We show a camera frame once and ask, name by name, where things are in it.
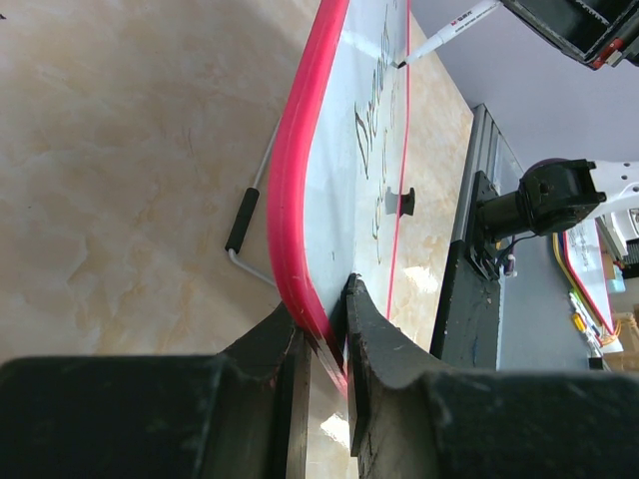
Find white marker pen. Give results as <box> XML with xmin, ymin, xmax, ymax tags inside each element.
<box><xmin>395</xmin><ymin>0</ymin><xmax>502</xmax><ymax>69</ymax></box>

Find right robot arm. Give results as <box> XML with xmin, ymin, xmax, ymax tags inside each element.
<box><xmin>468</xmin><ymin>1</ymin><xmax>638</xmax><ymax>243</ymax></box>

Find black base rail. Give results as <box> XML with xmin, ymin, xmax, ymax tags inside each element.
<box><xmin>428</xmin><ymin>169</ymin><xmax>503</xmax><ymax>373</ymax></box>

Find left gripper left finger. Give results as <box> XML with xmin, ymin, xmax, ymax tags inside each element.
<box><xmin>1</xmin><ymin>306</ymin><xmax>311</xmax><ymax>478</ymax></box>

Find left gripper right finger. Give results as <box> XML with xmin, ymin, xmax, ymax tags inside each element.
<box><xmin>344</xmin><ymin>274</ymin><xmax>638</xmax><ymax>478</ymax></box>

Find pink framed whiteboard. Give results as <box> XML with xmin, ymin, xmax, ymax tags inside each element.
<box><xmin>224</xmin><ymin>0</ymin><xmax>418</xmax><ymax>395</ymax></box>

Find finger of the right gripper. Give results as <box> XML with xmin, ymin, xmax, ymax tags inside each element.
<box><xmin>503</xmin><ymin>0</ymin><xmax>638</xmax><ymax>70</ymax></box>

